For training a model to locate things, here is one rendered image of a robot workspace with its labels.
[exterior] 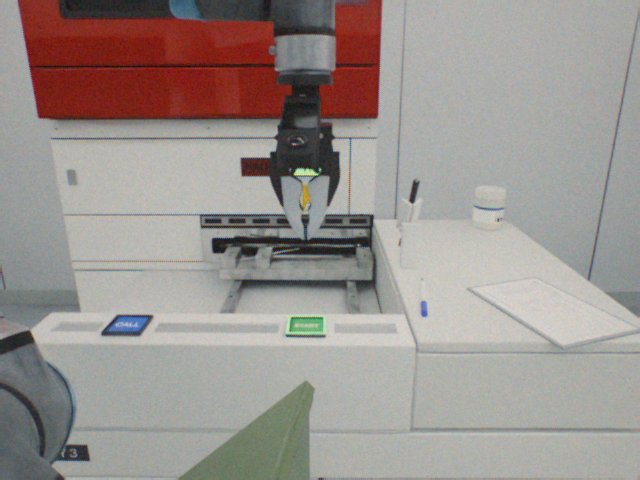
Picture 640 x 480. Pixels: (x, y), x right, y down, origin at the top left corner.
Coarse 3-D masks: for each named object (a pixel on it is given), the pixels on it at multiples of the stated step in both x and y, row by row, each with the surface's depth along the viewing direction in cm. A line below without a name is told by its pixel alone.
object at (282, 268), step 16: (224, 272) 113; (240, 272) 113; (256, 272) 113; (272, 272) 113; (288, 272) 113; (304, 272) 113; (320, 272) 113; (336, 272) 113; (352, 272) 113; (368, 272) 113
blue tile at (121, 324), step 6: (120, 318) 71; (126, 318) 71; (132, 318) 71; (138, 318) 71; (144, 318) 71; (114, 324) 69; (120, 324) 69; (126, 324) 69; (132, 324) 69; (138, 324) 69; (108, 330) 67; (114, 330) 67; (120, 330) 67; (126, 330) 67; (132, 330) 67; (138, 330) 67
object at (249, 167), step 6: (246, 162) 119; (252, 162) 119; (258, 162) 119; (264, 162) 119; (246, 168) 119; (252, 168) 119; (258, 168) 119; (264, 168) 119; (246, 174) 120; (252, 174) 120; (258, 174) 120; (264, 174) 120
